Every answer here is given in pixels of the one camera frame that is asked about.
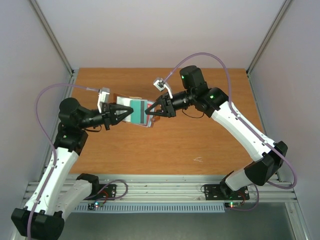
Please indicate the brown leather card holder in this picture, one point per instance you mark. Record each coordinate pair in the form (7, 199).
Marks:
(125, 100)

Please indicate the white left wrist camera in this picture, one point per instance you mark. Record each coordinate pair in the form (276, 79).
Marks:
(103, 97)

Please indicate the controller board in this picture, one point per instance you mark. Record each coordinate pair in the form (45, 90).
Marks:
(94, 205)
(233, 205)

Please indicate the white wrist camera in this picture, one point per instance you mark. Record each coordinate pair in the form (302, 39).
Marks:
(161, 85)
(103, 97)

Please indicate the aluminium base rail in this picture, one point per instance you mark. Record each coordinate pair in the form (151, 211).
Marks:
(154, 188)

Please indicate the teal credit card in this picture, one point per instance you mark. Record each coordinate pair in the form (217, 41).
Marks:
(138, 116)

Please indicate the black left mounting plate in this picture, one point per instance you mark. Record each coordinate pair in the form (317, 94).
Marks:
(108, 193)

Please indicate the aluminium frame post right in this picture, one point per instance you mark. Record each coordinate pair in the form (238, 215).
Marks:
(285, 6)

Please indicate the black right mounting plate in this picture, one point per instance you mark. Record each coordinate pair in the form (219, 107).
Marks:
(212, 192)

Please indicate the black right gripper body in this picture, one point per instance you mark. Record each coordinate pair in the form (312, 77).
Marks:
(169, 106)

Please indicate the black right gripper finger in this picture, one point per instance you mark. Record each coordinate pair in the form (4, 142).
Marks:
(158, 113)
(157, 105)

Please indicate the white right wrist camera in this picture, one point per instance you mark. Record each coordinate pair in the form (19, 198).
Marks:
(161, 85)

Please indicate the aluminium frame post left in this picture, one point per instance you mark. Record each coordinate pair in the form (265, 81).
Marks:
(47, 28)

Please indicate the black mounting plate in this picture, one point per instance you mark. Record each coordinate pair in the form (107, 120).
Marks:
(212, 192)
(108, 193)

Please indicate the grey slotted cable duct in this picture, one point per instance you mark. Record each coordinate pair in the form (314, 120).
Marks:
(141, 208)

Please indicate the aluminium frame post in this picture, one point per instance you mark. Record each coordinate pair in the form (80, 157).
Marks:
(285, 6)
(47, 28)

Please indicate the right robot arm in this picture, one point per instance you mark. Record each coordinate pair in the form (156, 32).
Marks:
(266, 154)

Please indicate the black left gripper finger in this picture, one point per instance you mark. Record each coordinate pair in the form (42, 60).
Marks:
(114, 107)
(120, 115)

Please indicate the right controller board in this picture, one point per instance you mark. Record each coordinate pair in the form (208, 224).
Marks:
(233, 205)

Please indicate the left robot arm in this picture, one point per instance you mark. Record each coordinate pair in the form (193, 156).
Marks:
(44, 214)

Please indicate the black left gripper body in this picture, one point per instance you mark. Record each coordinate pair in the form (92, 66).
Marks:
(107, 116)

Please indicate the left controller board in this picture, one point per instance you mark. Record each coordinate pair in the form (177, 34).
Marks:
(94, 205)

